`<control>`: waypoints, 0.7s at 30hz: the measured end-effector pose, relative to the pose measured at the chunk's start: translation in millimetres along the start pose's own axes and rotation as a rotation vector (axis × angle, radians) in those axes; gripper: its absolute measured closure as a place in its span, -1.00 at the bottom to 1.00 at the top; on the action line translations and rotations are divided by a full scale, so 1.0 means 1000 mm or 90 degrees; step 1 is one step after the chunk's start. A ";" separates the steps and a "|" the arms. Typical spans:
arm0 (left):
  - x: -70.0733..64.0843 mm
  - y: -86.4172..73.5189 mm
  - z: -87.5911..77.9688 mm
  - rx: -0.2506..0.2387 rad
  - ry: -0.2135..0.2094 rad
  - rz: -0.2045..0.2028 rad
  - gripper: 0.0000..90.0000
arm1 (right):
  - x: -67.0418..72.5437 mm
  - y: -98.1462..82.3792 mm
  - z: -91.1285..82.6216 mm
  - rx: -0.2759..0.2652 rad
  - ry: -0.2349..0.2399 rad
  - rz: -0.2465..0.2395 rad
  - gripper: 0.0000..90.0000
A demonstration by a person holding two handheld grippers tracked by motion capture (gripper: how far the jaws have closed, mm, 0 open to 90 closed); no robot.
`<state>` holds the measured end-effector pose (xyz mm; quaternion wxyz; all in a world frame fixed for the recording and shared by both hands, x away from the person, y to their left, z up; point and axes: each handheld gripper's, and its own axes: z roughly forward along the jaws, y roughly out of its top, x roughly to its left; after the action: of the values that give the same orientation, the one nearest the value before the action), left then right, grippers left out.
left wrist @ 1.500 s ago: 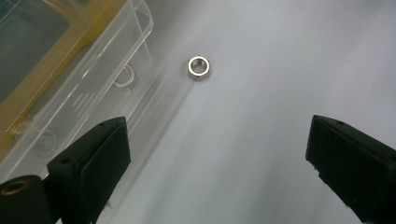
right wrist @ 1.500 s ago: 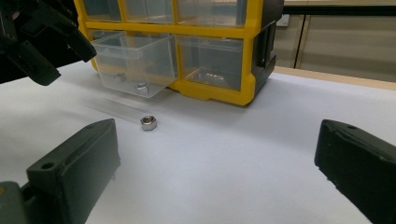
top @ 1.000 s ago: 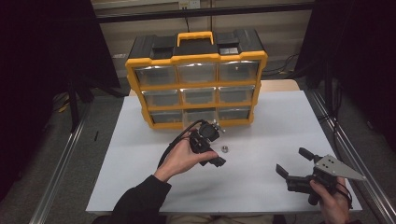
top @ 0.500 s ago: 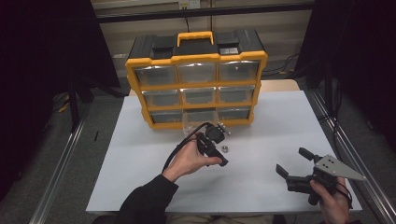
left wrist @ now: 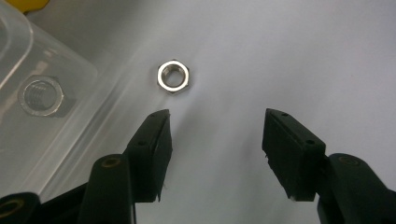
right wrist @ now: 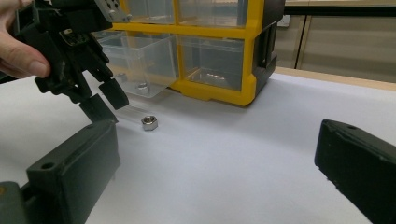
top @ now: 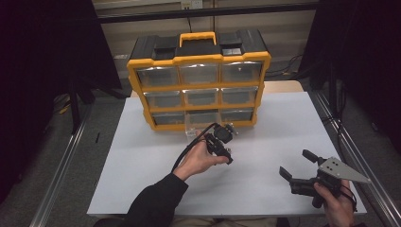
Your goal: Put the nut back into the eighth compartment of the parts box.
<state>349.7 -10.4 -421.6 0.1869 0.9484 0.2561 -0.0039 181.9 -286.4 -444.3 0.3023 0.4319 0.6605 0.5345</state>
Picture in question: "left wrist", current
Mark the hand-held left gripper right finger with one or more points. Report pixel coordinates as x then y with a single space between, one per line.
292 155

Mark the clear plastic pull-out drawer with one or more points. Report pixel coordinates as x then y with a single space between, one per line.
18 149

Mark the silver hex nut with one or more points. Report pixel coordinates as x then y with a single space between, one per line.
22 99
160 77

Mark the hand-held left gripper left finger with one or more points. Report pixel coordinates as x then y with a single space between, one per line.
149 161

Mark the yellow black drawer organizer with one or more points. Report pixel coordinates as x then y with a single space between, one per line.
28 4

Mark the white table board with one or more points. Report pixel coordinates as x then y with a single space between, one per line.
280 62

